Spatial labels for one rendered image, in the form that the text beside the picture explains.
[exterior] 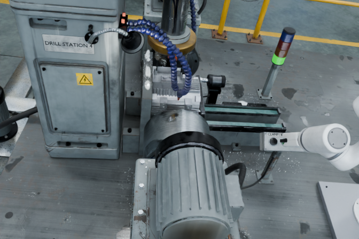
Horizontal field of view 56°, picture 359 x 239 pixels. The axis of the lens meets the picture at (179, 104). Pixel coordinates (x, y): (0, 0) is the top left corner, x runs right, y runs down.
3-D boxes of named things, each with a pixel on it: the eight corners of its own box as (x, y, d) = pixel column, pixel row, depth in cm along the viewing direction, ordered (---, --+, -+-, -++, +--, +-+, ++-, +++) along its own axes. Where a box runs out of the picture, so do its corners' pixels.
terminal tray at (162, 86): (151, 95, 138) (152, 82, 133) (151, 78, 146) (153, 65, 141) (180, 97, 139) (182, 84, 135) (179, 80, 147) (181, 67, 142)
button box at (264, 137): (259, 150, 133) (264, 150, 128) (259, 132, 134) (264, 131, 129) (301, 152, 135) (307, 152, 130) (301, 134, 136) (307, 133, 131)
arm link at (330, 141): (333, 141, 109) (312, 121, 109) (359, 139, 96) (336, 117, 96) (317, 160, 108) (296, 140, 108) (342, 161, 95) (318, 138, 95)
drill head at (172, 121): (139, 227, 114) (142, 186, 97) (142, 142, 140) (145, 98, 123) (212, 228, 117) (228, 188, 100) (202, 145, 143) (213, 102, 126)
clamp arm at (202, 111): (193, 79, 160) (198, 118, 142) (194, 74, 158) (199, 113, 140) (201, 79, 161) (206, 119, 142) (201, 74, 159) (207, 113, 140)
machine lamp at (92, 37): (79, 65, 96) (75, 26, 88) (85, 42, 104) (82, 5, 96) (143, 69, 98) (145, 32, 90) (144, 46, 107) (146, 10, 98)
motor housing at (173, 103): (149, 128, 146) (151, 96, 133) (149, 98, 159) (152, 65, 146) (195, 130, 148) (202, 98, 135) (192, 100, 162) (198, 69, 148)
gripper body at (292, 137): (325, 129, 112) (308, 131, 123) (295, 127, 111) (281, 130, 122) (326, 152, 111) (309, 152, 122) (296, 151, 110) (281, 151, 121)
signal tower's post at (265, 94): (258, 99, 186) (283, 33, 157) (256, 89, 192) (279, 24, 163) (273, 100, 187) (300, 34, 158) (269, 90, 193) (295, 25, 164)
